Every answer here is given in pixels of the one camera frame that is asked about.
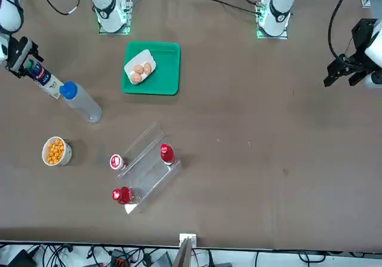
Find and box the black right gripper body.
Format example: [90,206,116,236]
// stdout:
[5,36,39,70]

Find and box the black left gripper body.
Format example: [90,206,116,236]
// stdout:
[338,18,382,71]

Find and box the blue white milk carton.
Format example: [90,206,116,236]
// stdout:
[25,59,66,100]

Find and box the clear acrylic display stand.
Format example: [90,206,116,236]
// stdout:
[115,122,183,215]

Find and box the clear bottle with blue cap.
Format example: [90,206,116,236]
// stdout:
[58,81,103,125]

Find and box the paper cup of orange snacks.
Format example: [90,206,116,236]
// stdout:
[41,136,73,167]

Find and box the white egg holder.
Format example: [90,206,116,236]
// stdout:
[123,49,158,86]

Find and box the green plastic tray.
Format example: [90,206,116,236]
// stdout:
[120,41,181,96]

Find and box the small red cola can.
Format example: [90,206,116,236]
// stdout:
[109,154,126,171]

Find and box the red cola bottle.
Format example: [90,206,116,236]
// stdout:
[111,186,136,205]
[160,143,176,166]

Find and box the black power adapter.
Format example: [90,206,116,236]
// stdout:
[5,248,38,267]

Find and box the black orange connector device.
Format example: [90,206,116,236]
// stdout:
[108,248,128,267]

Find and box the grey power adapter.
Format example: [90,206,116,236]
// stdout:
[154,251,173,267]

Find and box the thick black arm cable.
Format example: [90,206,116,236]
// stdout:
[328,0,359,59]

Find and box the thin black table cable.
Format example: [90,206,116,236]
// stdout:
[204,0,261,14]

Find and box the aluminium frame post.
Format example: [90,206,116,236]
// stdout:
[173,233,198,267]

